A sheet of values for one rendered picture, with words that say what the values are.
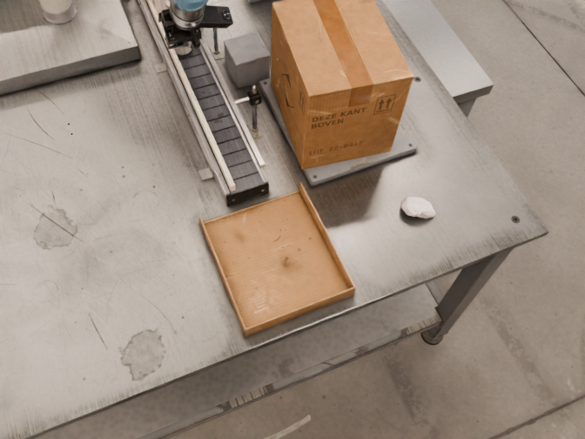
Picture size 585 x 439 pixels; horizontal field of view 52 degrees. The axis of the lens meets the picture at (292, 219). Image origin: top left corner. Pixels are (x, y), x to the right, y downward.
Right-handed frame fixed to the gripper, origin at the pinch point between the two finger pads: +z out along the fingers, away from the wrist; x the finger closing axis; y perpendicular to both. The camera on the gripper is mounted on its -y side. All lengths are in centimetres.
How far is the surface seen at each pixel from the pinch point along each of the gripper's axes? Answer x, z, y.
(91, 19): -19.2, 22.9, 20.6
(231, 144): 28.8, -4.8, -0.9
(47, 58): -9.8, 17.5, 35.1
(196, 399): 95, 33, 28
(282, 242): 55, -15, -3
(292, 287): 65, -21, -1
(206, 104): 16.4, 2.3, 0.7
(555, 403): 143, 31, -87
